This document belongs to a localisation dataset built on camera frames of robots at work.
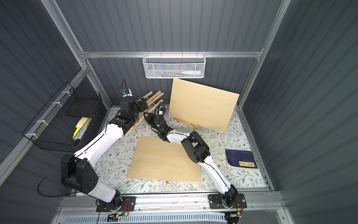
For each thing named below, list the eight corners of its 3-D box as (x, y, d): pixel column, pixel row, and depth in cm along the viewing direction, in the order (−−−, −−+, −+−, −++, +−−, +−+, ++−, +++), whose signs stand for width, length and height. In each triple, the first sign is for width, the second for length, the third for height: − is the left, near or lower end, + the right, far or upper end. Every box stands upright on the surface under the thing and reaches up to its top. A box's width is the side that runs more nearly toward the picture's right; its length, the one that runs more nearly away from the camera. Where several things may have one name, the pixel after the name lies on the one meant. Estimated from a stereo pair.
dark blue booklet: (227, 170, 87) (229, 168, 85) (223, 151, 96) (224, 149, 93) (256, 170, 87) (258, 168, 85) (249, 150, 96) (251, 149, 93)
